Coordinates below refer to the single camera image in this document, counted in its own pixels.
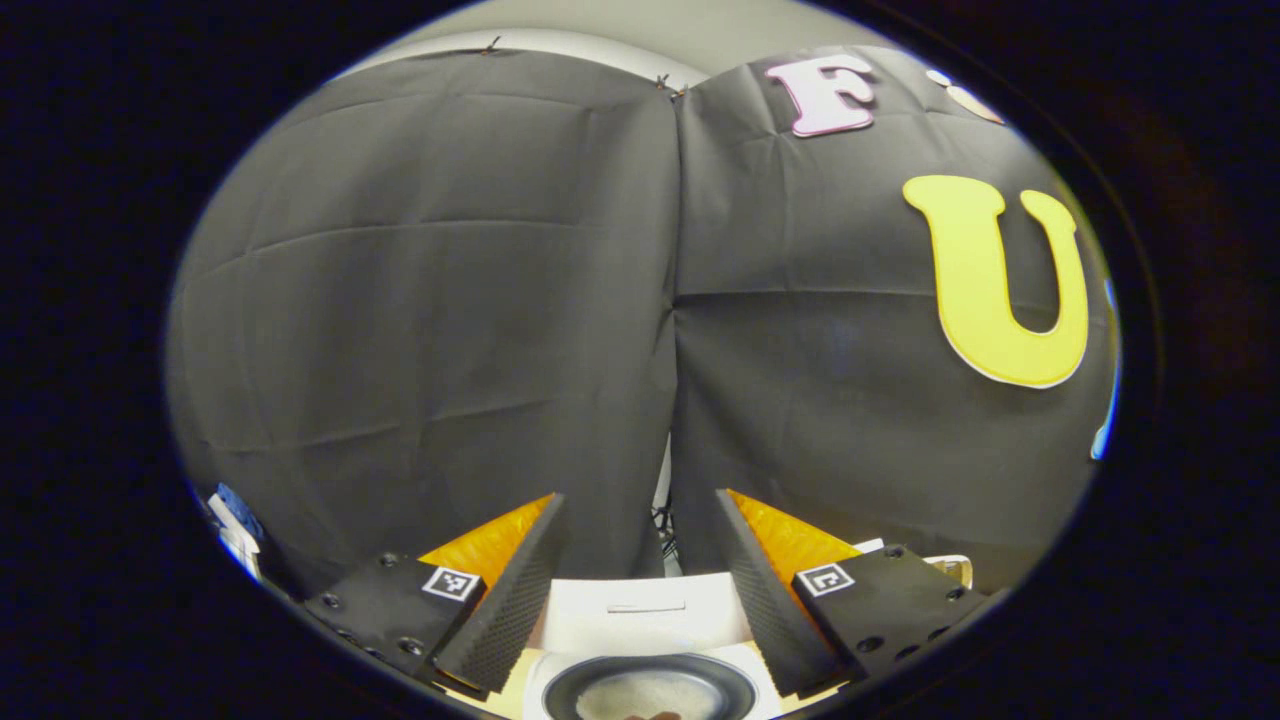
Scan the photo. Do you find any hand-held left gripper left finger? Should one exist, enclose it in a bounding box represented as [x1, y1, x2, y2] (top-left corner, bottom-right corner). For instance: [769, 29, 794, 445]
[303, 492, 568, 698]

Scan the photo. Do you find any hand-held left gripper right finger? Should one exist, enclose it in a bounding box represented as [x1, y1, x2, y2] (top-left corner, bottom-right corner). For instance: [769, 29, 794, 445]
[714, 488, 991, 699]

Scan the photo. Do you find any white rice cooker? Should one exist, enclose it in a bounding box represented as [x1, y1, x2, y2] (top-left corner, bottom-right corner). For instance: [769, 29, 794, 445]
[520, 572, 786, 720]

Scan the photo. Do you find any blue and white object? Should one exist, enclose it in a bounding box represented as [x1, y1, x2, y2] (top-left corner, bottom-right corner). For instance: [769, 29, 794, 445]
[205, 483, 266, 581]

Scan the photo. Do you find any black backdrop cloth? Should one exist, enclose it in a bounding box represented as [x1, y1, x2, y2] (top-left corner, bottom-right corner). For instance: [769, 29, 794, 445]
[165, 45, 1121, 601]

